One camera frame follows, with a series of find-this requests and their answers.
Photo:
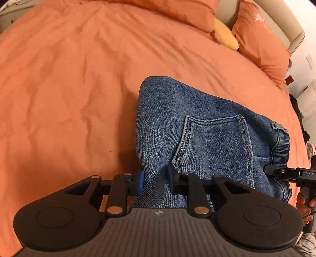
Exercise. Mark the orange duvet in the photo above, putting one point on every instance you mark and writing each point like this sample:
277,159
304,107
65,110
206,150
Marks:
61,86

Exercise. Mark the blue denim pants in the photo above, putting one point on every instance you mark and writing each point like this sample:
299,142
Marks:
209,138

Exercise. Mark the orange pillow with shiny print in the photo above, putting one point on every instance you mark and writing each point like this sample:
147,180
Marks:
261,39

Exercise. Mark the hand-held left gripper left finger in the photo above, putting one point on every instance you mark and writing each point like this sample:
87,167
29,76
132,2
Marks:
140,183

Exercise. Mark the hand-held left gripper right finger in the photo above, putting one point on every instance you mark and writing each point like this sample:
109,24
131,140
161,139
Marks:
170,176

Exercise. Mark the person's right hand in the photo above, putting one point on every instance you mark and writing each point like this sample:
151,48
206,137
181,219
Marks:
301,207

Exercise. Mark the beige headboard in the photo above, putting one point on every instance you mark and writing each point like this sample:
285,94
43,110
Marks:
279,22

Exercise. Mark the person's patterned clothing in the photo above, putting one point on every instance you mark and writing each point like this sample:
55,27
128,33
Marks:
307,246

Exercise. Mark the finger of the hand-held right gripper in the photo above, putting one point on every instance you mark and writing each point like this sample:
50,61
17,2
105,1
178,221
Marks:
281,172

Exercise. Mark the yellow pillow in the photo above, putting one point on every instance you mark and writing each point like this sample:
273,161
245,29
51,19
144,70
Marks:
226,35

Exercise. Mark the large orange pillow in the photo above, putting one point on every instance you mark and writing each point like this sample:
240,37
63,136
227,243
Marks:
177,12

